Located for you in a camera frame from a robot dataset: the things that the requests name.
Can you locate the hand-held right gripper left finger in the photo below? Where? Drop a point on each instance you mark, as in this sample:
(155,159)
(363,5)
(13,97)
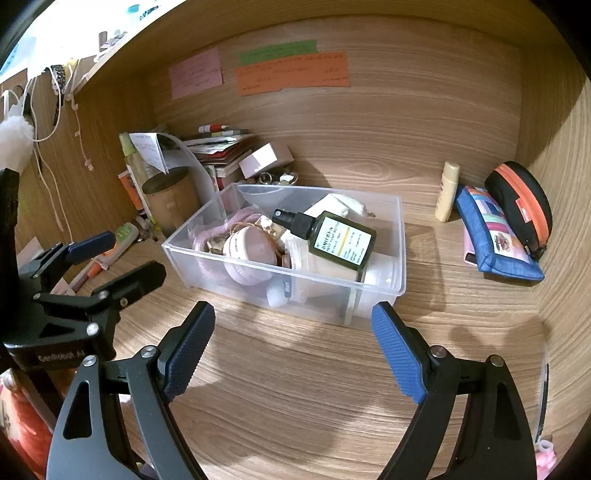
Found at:
(189,355)

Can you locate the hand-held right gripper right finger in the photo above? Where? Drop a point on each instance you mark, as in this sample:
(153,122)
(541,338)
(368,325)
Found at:
(401,355)

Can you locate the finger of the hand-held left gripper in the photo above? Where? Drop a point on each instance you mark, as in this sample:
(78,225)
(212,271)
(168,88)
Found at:
(136,281)
(92,247)

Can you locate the clear plastic container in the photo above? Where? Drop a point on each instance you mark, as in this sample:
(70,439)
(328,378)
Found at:
(318,304)

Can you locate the white small bottle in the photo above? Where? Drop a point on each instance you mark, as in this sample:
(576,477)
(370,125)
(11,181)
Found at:
(281,291)

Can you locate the brown twine bundle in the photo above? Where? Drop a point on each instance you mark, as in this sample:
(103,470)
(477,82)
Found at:
(235,227)

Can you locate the pink round device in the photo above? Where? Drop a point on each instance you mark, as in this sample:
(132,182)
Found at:
(249,256)

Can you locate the dark green spray bottle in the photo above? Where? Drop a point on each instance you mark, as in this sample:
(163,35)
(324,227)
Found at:
(341,240)

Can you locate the white cloth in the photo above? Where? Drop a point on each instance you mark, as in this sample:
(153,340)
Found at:
(337,203)

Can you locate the orange white marker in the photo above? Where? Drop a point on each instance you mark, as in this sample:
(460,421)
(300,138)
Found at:
(99,266)

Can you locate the green orange tube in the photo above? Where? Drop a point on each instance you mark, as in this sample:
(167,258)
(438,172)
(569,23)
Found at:
(122,235)

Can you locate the orange box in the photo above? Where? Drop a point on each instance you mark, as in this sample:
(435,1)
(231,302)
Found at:
(131,191)

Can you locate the brown cylindrical canister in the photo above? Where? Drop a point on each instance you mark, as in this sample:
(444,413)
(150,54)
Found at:
(171,207)

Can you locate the red cloth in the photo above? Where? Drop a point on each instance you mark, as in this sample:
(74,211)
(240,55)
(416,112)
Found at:
(23,415)

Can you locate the pale green bottle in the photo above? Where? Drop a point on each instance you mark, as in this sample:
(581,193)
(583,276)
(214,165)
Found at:
(127,152)

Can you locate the white printed paper sheet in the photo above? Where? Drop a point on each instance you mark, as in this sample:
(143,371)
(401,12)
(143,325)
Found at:
(147,150)

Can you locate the clear file holder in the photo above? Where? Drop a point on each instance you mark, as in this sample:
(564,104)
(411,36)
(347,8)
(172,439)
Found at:
(203,180)

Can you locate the pink flat case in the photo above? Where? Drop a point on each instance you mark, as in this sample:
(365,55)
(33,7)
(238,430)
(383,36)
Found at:
(470,242)

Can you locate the white fluffy plush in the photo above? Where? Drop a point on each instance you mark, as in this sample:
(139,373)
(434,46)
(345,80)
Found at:
(14,138)

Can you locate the stack of books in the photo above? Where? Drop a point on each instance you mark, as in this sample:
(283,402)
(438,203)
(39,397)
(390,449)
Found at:
(217,152)

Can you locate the blue patchwork pouch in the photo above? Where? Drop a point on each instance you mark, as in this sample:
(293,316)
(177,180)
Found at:
(485,217)

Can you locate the cream lotion tube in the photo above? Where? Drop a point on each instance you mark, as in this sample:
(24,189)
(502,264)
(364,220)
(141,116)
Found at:
(447,194)

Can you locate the pile of beads and trinkets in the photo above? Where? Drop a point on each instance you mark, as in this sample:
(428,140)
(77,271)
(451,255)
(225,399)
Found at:
(277,177)

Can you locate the white small box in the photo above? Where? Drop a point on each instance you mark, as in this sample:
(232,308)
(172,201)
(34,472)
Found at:
(263,159)

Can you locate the pink small item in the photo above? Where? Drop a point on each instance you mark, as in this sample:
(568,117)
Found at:
(547,457)

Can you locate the black case orange zipper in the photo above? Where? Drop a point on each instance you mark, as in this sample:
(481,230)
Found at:
(508,189)

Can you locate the pink paper note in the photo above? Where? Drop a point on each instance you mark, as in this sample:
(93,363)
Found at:
(196,74)

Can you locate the orange paper note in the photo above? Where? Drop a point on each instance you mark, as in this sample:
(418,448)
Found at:
(291,74)

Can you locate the green paper note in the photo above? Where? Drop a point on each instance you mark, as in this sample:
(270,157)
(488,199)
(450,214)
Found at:
(277,51)

